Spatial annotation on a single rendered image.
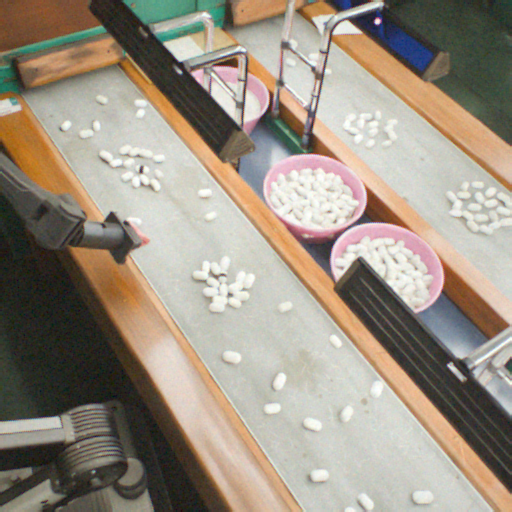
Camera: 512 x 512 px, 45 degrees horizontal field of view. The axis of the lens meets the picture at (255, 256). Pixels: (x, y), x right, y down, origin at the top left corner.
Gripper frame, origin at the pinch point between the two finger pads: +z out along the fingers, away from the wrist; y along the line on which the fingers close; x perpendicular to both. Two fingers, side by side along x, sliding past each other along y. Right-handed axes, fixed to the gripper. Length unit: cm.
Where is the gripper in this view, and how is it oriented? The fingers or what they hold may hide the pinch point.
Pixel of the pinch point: (145, 241)
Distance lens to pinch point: 138.4
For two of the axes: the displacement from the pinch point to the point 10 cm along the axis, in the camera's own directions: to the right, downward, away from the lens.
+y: -5.7, -6.9, 4.5
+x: -6.0, 7.2, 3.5
